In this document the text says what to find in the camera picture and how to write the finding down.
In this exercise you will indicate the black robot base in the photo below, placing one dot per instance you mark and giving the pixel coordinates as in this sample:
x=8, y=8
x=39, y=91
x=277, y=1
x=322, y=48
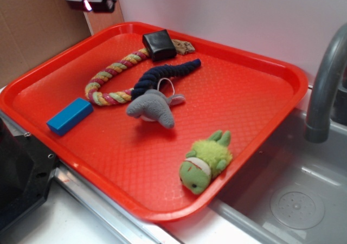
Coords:
x=27, y=169

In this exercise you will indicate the brown cardboard panel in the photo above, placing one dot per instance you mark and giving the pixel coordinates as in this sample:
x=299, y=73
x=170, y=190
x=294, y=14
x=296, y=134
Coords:
x=33, y=31

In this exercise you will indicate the black rectangular block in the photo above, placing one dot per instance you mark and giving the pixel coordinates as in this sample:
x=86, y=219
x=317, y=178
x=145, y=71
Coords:
x=159, y=45

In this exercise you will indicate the brown cork piece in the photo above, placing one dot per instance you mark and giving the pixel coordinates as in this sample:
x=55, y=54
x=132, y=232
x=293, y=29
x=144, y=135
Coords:
x=183, y=47

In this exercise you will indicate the blue rectangular block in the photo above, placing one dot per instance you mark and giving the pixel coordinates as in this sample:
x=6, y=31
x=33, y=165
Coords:
x=70, y=116

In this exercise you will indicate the grey plush shark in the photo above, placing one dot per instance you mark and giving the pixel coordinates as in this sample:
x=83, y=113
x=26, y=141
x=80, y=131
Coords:
x=154, y=106

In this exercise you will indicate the red plastic tray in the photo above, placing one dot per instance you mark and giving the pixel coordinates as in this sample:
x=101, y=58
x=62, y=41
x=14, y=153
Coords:
x=135, y=162

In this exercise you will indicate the green plush turtle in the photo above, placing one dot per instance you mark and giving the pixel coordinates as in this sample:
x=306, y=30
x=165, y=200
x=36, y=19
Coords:
x=206, y=160

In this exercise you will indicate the grey faucet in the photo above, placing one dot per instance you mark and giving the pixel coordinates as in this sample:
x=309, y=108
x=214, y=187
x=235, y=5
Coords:
x=328, y=97

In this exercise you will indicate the grey plastic sink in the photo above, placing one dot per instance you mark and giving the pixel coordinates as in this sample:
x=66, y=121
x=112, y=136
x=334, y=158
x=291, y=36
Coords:
x=290, y=190

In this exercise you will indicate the multicolour braided rope toy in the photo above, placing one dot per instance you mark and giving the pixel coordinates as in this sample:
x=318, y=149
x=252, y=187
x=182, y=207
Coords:
x=92, y=93

